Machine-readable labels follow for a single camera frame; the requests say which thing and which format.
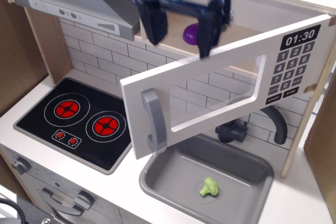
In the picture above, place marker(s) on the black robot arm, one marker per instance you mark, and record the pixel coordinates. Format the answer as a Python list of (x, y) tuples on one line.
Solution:
[(212, 16)]

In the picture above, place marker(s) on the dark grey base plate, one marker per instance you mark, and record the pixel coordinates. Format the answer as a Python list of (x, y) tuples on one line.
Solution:
[(34, 214)]

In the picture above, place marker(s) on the grey microwave door handle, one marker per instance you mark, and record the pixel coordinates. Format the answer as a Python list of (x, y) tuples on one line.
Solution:
[(157, 139)]

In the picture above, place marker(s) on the grey toy range hood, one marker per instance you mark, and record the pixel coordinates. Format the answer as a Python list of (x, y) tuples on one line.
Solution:
[(117, 17)]

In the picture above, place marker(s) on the brown cardboard panel right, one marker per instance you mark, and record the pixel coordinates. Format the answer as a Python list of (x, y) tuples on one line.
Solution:
[(320, 147)]

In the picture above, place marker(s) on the grey toy sink basin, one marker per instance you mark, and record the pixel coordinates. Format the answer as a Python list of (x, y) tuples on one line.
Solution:
[(176, 176)]

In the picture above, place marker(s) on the dark grey toy faucet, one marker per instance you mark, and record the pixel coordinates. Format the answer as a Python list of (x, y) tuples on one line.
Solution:
[(234, 131)]

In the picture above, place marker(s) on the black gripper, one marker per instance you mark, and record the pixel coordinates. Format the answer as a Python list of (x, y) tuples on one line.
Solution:
[(212, 19)]

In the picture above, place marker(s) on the purple toy eggplant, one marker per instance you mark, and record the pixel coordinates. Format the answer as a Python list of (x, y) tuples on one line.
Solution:
[(190, 35)]

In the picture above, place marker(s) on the black toy stove top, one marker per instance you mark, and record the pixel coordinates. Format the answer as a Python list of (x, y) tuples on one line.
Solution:
[(81, 122)]

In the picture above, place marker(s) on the grey oven knob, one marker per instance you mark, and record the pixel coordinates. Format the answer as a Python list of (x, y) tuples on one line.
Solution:
[(21, 165)]

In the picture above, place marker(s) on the green toy broccoli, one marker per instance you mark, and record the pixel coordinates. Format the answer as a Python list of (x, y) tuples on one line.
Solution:
[(210, 187)]

